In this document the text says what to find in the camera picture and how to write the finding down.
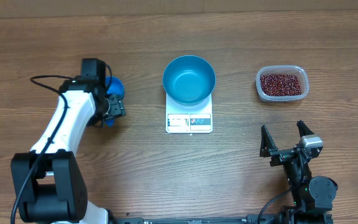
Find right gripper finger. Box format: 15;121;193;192
259;125;278;157
296;120;314;138

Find blue plastic scoop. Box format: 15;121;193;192
103;77;124;127

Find blue bowl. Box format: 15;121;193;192
162;55;216;105

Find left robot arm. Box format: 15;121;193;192
10;58;126;223

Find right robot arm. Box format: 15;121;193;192
256;120;338;223

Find white digital kitchen scale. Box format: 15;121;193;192
165;95;213;134

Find red beans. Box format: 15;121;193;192
260;73;301;96

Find clear plastic container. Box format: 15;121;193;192
255;65;309;103

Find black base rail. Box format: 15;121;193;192
109;213;334;224

